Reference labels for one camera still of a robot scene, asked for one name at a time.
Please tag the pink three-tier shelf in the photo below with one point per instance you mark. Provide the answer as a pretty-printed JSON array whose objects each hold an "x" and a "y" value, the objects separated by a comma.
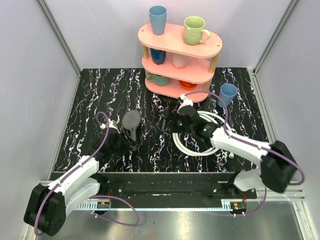
[{"x": 168, "y": 62}]

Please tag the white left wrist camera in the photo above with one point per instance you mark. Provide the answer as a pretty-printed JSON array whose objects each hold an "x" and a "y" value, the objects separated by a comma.
[{"x": 111, "y": 127}]

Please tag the grey shower head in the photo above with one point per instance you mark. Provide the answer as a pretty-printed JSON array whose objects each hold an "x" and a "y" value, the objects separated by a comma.
[{"x": 131, "y": 121}]

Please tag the blue cup on table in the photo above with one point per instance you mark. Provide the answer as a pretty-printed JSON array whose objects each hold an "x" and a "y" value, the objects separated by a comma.
[{"x": 227, "y": 92}]

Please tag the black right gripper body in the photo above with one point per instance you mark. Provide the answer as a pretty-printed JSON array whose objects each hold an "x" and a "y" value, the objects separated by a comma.
[{"x": 178, "y": 126}]

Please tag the blue cup on shelf top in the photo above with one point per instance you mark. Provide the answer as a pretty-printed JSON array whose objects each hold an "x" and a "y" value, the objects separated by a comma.
[{"x": 158, "y": 19}]

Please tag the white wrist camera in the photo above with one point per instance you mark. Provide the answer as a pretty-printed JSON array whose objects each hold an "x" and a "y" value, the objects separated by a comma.
[
  {"x": 184, "y": 101},
  {"x": 111, "y": 127}
]

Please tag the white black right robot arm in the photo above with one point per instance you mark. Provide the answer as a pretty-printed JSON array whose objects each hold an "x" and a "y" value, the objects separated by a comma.
[{"x": 275, "y": 164}]

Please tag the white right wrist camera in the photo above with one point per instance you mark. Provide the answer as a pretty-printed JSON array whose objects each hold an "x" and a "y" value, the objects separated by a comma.
[{"x": 184, "y": 101}]

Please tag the teal ceramic mug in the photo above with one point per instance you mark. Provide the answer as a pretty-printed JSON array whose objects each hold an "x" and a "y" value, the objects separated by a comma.
[{"x": 159, "y": 80}]

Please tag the orange bowl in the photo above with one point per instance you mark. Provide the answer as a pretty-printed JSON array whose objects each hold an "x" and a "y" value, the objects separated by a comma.
[{"x": 187, "y": 85}]

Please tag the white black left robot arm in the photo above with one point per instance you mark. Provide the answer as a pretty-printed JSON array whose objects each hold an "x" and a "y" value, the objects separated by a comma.
[{"x": 49, "y": 205}]

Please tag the dark blue cup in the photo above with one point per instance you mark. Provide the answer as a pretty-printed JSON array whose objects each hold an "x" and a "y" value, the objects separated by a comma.
[{"x": 158, "y": 56}]

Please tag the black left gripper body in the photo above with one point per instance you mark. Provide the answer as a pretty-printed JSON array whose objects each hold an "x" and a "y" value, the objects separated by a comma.
[{"x": 124, "y": 136}]

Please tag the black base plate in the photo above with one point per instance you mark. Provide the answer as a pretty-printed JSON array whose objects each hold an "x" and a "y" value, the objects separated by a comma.
[{"x": 147, "y": 191}]

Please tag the green mug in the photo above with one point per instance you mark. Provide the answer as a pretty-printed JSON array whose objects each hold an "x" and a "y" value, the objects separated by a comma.
[{"x": 194, "y": 31}]

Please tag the pink faceted cup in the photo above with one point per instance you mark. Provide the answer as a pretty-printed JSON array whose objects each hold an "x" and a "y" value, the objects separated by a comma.
[{"x": 179, "y": 61}]

